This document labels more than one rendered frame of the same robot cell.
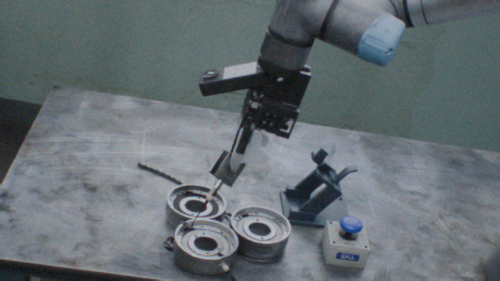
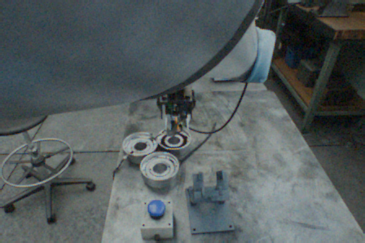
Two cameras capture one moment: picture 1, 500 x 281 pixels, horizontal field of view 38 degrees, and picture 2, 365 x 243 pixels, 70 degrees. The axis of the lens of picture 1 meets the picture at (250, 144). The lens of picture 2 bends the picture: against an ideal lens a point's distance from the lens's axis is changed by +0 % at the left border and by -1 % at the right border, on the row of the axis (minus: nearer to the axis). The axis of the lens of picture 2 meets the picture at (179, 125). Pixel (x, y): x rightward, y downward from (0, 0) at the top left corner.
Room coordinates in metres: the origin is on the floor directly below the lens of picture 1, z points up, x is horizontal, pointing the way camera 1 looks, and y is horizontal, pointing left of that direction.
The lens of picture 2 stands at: (1.12, -0.53, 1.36)
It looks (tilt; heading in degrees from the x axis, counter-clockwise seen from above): 38 degrees down; 94
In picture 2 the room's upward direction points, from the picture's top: straight up
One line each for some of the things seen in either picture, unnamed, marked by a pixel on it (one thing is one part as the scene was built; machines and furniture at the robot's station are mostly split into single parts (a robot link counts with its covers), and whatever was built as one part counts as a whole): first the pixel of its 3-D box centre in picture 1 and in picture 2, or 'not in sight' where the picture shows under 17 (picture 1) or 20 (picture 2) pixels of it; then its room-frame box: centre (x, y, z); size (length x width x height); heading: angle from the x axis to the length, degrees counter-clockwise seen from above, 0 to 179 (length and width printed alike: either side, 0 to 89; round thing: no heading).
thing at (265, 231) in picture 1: (258, 233); (160, 170); (1.03, -0.04, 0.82); 0.10 x 0.10 x 0.04
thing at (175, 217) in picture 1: (195, 210); (173, 142); (1.06, 0.07, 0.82); 0.10 x 0.10 x 0.04
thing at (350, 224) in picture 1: (348, 232); (156, 212); (1.04, -0.20, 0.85); 0.04 x 0.04 x 0.05
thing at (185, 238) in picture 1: (204, 247); (140, 148); (0.96, 0.04, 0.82); 0.08 x 0.08 x 0.02
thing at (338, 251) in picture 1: (348, 244); (156, 220); (1.04, -0.20, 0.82); 0.08 x 0.07 x 0.05; 96
